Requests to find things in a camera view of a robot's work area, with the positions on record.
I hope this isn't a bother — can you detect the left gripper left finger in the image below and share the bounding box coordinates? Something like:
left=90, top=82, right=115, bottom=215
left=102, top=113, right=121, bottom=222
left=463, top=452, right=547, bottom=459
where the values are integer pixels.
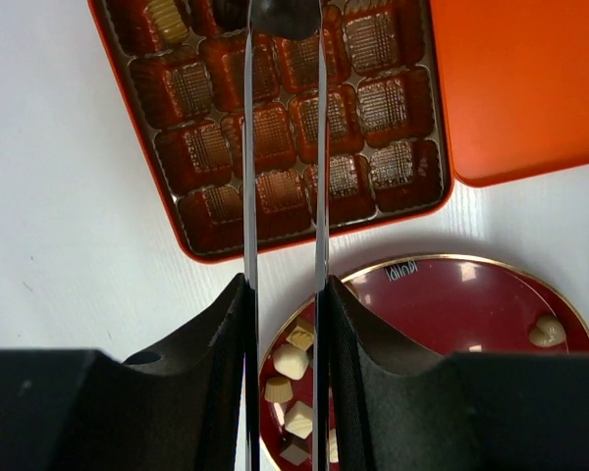
left=0, top=276, right=244, bottom=470

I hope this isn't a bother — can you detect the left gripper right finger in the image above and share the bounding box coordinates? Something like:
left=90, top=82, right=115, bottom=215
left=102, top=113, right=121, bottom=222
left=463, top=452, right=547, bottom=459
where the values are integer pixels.
left=328, top=278, right=589, bottom=470

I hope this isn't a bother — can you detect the tan patterned cube chocolate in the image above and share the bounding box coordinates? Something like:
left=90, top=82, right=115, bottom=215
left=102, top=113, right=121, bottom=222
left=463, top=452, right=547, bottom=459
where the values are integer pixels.
left=286, top=317, right=315, bottom=352

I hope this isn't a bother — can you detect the tan ridged chocolate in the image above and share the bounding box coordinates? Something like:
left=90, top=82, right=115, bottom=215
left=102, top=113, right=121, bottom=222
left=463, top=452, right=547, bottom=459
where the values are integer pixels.
left=147, top=0, right=188, bottom=45

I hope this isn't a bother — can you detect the dark dome chocolate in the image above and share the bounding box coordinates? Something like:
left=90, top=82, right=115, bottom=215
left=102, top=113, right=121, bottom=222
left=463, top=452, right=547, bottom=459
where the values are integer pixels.
left=250, top=0, right=321, bottom=40

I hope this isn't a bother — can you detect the dark fluted chocolate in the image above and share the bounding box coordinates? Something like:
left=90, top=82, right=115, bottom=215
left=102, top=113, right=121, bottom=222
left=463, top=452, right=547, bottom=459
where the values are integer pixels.
left=212, top=0, right=247, bottom=31

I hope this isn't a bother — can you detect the white swirl oval chocolate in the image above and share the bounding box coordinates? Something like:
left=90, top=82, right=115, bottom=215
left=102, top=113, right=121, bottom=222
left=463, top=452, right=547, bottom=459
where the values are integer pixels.
left=328, top=429, right=339, bottom=464

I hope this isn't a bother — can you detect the white square chocolate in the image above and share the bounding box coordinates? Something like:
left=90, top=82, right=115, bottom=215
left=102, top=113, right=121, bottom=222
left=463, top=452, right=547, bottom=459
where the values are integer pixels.
left=284, top=400, right=314, bottom=440

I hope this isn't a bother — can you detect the brown square chocolate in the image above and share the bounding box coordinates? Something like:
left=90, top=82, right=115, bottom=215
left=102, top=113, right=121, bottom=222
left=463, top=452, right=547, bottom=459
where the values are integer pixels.
left=280, top=436, right=310, bottom=466

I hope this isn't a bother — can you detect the white rounded triangle chocolate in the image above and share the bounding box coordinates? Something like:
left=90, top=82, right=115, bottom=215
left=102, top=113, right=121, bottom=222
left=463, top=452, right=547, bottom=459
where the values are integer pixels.
left=272, top=342, right=309, bottom=381

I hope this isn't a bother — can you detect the tan fluted cup chocolate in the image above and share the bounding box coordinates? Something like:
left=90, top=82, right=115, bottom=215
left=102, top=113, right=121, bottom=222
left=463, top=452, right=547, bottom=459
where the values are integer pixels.
left=264, top=375, right=294, bottom=403

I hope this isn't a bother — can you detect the tan heart chocolate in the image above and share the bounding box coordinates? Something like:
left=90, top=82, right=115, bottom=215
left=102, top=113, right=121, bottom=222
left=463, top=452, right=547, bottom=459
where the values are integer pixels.
left=528, top=315, right=566, bottom=348

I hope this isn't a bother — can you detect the orange chocolate box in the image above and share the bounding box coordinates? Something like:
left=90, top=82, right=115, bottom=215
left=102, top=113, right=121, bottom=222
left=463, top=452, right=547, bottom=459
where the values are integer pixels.
left=89, top=1, right=451, bottom=263

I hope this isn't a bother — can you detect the round red tray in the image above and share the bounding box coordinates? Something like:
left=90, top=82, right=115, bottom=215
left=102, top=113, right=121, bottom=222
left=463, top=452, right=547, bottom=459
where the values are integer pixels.
left=257, top=253, right=589, bottom=471

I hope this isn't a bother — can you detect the orange box lid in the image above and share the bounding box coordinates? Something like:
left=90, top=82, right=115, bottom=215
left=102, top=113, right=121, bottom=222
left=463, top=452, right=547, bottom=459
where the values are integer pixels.
left=431, top=1, right=589, bottom=186

